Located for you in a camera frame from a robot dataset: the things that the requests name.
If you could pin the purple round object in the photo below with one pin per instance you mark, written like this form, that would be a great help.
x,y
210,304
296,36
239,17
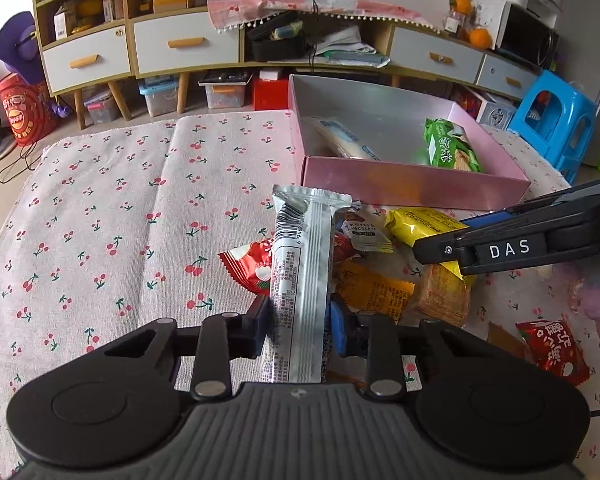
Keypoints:
x,y
17,42

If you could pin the white drawer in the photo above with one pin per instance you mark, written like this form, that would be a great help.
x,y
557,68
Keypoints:
x,y
437,55
507,77
87,57
185,45

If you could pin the clear plastic storage bin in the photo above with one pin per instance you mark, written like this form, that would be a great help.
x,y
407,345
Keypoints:
x,y
100,107
225,94

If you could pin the pink cherry print cloth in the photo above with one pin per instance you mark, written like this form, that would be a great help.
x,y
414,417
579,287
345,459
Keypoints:
x,y
280,2

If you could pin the yellow snack packet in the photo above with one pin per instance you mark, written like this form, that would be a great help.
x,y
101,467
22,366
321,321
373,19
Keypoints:
x,y
420,225

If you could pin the yellow item on shelf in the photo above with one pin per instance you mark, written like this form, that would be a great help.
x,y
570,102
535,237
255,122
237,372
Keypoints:
x,y
87,10

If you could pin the black microwave oven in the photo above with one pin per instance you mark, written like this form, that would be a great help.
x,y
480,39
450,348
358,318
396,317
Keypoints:
x,y
527,35

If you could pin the black storage box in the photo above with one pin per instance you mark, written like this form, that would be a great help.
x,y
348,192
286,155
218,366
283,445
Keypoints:
x,y
275,47

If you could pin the black tray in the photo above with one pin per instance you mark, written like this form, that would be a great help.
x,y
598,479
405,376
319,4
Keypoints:
x,y
225,78

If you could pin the small white box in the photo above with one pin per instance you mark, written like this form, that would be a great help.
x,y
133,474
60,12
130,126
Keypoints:
x,y
272,74

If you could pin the brown snack packet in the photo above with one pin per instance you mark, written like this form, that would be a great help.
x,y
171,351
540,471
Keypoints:
x,y
505,339

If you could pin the clear bin with blue lid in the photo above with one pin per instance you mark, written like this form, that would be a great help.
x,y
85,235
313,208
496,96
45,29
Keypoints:
x,y
160,97

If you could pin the pink box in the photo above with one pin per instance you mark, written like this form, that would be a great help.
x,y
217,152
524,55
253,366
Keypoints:
x,y
405,186

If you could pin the small white chocolate packet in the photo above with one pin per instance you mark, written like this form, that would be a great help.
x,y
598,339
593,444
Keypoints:
x,y
367,232

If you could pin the glass jar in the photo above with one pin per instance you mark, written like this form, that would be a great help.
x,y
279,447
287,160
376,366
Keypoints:
x,y
453,22

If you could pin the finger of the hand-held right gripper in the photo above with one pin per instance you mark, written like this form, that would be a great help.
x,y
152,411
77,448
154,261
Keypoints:
x,y
500,250
482,221

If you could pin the green snack packet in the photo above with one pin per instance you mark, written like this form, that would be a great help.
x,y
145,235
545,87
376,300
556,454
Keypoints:
x,y
450,150

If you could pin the orange fruit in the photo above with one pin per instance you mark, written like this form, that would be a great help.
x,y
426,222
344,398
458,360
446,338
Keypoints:
x,y
480,39
461,2

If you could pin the blue plastic stool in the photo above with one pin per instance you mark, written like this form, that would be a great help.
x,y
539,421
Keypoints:
x,y
550,125

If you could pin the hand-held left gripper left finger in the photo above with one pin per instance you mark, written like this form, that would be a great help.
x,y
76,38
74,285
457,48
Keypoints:
x,y
260,331

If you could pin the white printed carton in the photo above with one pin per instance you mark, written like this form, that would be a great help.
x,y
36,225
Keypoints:
x,y
495,110

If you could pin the wooden shelf cabinet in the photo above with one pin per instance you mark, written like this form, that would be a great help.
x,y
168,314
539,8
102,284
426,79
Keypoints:
x,y
130,17

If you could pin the red box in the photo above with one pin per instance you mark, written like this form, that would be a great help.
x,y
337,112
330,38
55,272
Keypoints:
x,y
270,95

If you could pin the orange snack packet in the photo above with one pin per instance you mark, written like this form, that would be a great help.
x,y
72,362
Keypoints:
x,y
375,290

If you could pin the red printed bag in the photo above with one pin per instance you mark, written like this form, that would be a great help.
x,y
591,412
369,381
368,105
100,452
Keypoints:
x,y
25,112

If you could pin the silver snack packet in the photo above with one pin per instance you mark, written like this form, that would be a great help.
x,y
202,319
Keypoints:
x,y
300,285

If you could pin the red snack packet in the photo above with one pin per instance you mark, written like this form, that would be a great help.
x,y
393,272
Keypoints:
x,y
555,351
249,266

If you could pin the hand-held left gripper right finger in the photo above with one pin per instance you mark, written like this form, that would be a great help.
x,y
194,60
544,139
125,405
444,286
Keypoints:
x,y
339,331

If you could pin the pile of papers and bags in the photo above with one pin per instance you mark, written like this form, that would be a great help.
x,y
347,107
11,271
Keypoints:
x,y
350,47

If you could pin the cherry print tablecloth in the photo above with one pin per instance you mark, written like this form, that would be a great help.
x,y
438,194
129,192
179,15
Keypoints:
x,y
105,210

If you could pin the wooden television cabinet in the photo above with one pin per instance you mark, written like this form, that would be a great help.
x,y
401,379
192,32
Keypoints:
x,y
380,72

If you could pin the white blue snack packet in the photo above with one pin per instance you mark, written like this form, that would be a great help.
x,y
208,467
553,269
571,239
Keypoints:
x,y
345,142

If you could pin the small orange white carton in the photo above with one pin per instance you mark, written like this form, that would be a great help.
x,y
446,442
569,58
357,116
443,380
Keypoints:
x,y
112,6

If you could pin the clear biscuit packet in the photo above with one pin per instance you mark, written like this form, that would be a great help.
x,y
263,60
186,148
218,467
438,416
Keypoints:
x,y
440,296

